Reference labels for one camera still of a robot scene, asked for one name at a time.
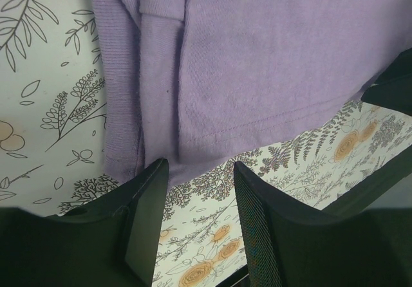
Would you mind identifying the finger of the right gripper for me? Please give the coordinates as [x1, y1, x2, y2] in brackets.
[361, 49, 412, 115]

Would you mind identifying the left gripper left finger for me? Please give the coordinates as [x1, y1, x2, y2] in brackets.
[1, 159, 169, 286]

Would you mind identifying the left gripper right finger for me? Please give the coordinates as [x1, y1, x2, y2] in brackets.
[234, 162, 411, 286]

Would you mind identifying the purple t shirt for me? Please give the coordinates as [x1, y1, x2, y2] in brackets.
[91, 0, 411, 185]

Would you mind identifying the floral table mat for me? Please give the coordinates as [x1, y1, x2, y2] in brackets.
[1, 0, 411, 286]

